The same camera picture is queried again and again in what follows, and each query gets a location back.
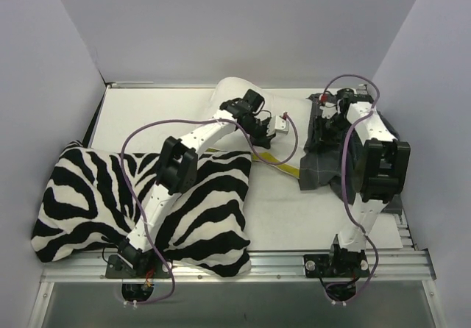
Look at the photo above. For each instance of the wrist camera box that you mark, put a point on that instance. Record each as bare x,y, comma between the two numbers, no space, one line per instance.
278,124
328,110

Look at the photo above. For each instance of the white pillow with yellow edge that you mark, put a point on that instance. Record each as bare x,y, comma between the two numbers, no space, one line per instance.
294,101

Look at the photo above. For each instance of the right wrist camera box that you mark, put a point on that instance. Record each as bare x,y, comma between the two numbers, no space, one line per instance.
328,110

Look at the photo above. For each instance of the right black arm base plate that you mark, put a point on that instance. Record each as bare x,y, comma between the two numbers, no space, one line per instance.
348,266

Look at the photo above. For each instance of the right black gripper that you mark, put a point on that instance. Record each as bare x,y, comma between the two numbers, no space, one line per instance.
327,131

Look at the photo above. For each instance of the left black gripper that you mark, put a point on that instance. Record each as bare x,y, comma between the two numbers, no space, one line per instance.
260,132

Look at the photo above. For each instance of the zebra striped cushion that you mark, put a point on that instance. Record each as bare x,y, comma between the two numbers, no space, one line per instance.
90,203

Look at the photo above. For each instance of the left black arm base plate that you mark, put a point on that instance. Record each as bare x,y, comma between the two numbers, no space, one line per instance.
150,267

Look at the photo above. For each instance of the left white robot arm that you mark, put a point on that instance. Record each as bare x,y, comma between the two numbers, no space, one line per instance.
176,170

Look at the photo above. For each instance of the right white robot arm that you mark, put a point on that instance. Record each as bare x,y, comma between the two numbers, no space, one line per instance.
372,160

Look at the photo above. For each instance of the dark grey checked pillowcase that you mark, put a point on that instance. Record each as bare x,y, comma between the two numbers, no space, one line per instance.
322,168

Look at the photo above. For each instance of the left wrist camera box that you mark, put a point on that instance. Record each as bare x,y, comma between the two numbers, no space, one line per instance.
278,124

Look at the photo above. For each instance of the aluminium rail frame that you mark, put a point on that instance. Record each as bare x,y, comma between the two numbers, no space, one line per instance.
283,224

